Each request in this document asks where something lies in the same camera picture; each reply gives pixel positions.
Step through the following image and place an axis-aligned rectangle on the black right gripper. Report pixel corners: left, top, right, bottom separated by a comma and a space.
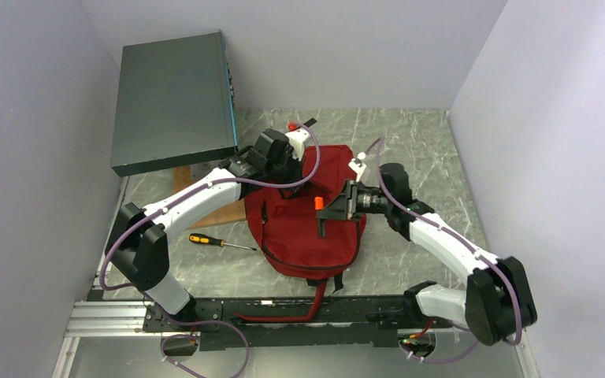
318, 178, 392, 221

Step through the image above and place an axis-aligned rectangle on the red backpack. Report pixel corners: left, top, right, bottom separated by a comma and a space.
244, 145, 366, 321

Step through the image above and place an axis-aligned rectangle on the orange highlighter marker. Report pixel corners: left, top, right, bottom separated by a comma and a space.
314, 196, 325, 211

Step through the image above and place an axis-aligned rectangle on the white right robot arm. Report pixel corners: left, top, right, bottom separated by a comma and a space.
314, 163, 537, 346

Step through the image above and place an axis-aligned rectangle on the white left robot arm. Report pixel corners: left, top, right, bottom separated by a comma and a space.
98, 124, 319, 331

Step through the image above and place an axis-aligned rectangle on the wooden board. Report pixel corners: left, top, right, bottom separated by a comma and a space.
169, 167, 246, 230

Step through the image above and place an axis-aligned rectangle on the black yellow screwdriver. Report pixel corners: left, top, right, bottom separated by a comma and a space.
188, 233, 256, 251

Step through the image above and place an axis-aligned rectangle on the dark grey box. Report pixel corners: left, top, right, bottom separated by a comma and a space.
110, 31, 238, 177

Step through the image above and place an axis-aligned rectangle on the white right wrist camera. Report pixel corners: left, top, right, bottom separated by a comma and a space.
348, 152, 368, 183

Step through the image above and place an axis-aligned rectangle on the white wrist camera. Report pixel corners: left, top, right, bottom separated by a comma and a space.
348, 152, 368, 183
285, 121, 310, 161

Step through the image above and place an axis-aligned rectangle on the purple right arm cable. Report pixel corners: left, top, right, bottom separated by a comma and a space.
365, 136, 524, 365

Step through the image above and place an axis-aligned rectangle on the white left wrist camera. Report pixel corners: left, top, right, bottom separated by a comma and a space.
285, 121, 310, 161

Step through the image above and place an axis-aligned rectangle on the metal post with base plate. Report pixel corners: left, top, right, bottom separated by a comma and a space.
190, 161, 219, 181

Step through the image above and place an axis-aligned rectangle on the black mounting rail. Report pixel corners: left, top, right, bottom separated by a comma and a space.
142, 295, 450, 351

